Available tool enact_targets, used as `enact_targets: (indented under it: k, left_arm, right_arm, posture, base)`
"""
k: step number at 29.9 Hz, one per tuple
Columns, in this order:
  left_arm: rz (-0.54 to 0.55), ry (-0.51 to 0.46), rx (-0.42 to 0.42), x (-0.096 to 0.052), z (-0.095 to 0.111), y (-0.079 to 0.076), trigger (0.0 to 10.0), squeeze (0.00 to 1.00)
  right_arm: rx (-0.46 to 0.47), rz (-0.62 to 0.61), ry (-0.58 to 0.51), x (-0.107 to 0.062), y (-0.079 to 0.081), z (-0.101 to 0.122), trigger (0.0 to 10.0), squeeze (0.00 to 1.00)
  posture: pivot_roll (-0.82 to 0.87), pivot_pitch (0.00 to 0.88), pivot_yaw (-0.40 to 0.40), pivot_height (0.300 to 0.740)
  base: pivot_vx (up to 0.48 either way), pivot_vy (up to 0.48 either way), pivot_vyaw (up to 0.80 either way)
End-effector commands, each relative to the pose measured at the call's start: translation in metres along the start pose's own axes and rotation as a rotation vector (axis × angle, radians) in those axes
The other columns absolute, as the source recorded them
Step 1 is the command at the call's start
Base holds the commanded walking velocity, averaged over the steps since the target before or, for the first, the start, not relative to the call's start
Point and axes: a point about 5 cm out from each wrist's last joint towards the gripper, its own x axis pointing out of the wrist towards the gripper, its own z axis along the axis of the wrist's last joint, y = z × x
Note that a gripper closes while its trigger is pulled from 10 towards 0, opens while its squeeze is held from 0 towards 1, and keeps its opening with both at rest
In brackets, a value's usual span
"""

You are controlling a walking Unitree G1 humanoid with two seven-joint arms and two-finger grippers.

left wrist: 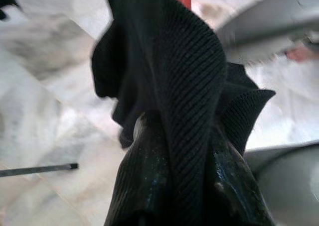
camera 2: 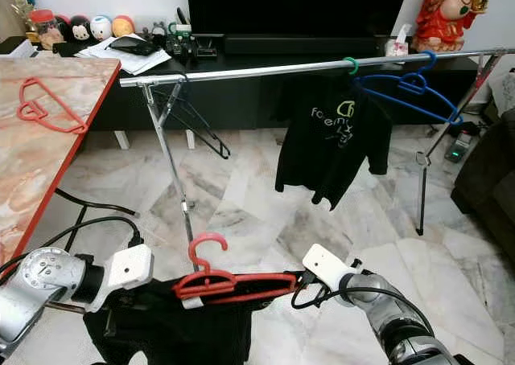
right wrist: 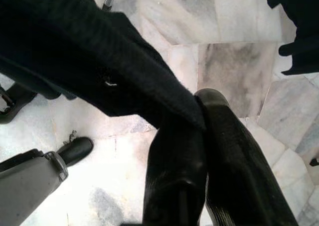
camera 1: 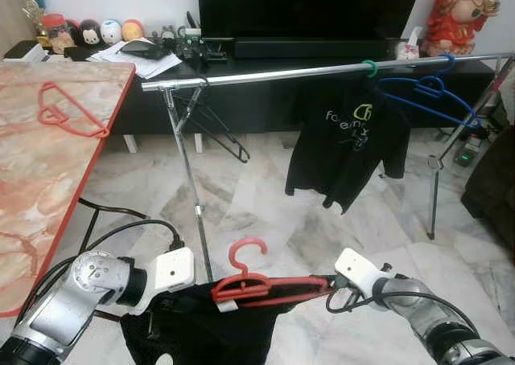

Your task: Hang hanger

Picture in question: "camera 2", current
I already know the black mouse plush toy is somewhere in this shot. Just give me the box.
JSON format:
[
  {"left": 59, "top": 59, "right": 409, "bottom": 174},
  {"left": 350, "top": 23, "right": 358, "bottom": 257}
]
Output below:
[{"left": 66, "top": 15, "right": 92, "bottom": 44}]

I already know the black TV cabinet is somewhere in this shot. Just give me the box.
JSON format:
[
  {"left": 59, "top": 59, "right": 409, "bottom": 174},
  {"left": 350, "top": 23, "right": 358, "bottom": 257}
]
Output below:
[{"left": 0, "top": 35, "right": 501, "bottom": 150}]

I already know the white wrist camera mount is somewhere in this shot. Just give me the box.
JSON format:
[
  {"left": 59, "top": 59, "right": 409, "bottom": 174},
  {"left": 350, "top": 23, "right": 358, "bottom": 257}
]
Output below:
[
  {"left": 302, "top": 243, "right": 359, "bottom": 295},
  {"left": 84, "top": 243, "right": 155, "bottom": 311}
]

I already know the black wallet pouch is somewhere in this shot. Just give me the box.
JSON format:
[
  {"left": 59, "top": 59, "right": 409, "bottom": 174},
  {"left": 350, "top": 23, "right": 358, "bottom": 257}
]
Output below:
[{"left": 109, "top": 35, "right": 159, "bottom": 57}]

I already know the red robed figurine statue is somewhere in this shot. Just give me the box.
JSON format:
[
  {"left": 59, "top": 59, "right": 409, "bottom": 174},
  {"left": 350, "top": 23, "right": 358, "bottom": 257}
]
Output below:
[{"left": 412, "top": 0, "right": 488, "bottom": 54}]

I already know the blue plastic hanger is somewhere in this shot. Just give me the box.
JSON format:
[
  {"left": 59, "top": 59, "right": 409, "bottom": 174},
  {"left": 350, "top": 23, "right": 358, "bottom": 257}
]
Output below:
[{"left": 354, "top": 50, "right": 464, "bottom": 126}]

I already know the small green white toy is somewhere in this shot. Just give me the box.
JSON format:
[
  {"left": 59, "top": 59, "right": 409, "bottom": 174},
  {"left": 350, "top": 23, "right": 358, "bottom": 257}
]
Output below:
[{"left": 167, "top": 21, "right": 192, "bottom": 46}]

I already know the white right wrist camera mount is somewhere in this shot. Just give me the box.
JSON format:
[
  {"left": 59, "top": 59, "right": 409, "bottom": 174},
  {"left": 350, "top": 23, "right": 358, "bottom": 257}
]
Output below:
[{"left": 302, "top": 243, "right": 359, "bottom": 295}]

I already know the orange round plush toy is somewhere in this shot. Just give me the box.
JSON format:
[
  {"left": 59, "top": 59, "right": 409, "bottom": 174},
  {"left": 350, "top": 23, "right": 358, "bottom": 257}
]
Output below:
[{"left": 110, "top": 14, "right": 134, "bottom": 39}]

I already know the white paper stack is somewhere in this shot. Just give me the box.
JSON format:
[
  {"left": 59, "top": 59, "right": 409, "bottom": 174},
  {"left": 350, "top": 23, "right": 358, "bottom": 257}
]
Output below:
[{"left": 84, "top": 35, "right": 172, "bottom": 76}]

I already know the white lace cloth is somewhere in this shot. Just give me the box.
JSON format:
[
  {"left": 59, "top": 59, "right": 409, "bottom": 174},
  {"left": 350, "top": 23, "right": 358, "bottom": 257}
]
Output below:
[{"left": 491, "top": 72, "right": 515, "bottom": 117}]

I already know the black flat screen television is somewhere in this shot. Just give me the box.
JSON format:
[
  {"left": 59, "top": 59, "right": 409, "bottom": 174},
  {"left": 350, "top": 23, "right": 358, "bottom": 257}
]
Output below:
[{"left": 186, "top": 0, "right": 413, "bottom": 38}]

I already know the black shirt large logo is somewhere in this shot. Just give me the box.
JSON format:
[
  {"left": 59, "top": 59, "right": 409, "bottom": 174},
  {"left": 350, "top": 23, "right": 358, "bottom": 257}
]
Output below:
[{"left": 274, "top": 72, "right": 393, "bottom": 211}]

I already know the black wire hanger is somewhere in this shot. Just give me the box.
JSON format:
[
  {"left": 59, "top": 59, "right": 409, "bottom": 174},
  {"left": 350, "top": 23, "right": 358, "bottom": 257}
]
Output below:
[{"left": 153, "top": 77, "right": 232, "bottom": 160}]

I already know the dark grey fabric sofa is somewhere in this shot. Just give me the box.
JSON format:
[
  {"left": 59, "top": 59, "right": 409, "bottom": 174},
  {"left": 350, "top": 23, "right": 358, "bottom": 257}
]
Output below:
[{"left": 451, "top": 108, "right": 515, "bottom": 237}]

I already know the pink white tissue pack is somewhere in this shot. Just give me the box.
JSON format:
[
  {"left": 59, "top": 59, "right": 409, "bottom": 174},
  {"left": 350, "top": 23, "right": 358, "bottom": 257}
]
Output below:
[{"left": 386, "top": 23, "right": 411, "bottom": 58}]

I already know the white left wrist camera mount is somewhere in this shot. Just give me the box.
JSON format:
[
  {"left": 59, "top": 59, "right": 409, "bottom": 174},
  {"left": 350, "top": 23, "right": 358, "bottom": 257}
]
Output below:
[{"left": 84, "top": 243, "right": 155, "bottom": 311}]

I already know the jar with red lid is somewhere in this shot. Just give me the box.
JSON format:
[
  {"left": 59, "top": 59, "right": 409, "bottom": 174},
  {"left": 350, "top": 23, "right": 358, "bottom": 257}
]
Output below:
[{"left": 29, "top": 9, "right": 59, "bottom": 51}]

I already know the black shirt small logo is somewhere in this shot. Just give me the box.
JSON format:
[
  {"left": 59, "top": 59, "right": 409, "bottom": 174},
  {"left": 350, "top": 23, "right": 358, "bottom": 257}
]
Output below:
[{"left": 82, "top": 281, "right": 307, "bottom": 365}]

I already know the green hanger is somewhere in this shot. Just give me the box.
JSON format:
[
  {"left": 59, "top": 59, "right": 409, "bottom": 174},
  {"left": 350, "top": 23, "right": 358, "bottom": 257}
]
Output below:
[{"left": 343, "top": 55, "right": 361, "bottom": 76}]

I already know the silver metal clothes rack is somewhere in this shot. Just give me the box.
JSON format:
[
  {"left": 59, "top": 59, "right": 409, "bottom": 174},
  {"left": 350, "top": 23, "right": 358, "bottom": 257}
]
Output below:
[{"left": 119, "top": 48, "right": 503, "bottom": 257}]

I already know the black soundbar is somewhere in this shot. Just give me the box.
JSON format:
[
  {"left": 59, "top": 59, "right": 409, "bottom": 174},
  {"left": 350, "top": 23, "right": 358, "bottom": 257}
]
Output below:
[{"left": 223, "top": 34, "right": 381, "bottom": 57}]

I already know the red plastic hanger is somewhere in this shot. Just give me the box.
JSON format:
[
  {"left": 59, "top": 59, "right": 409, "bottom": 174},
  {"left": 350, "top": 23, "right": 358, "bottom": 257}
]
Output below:
[
  {"left": 171, "top": 232, "right": 299, "bottom": 306},
  {"left": 16, "top": 77, "right": 89, "bottom": 135}
]

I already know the white round plush toy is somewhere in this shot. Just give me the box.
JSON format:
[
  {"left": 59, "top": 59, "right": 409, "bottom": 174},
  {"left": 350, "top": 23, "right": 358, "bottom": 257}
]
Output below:
[{"left": 89, "top": 15, "right": 113, "bottom": 42}]

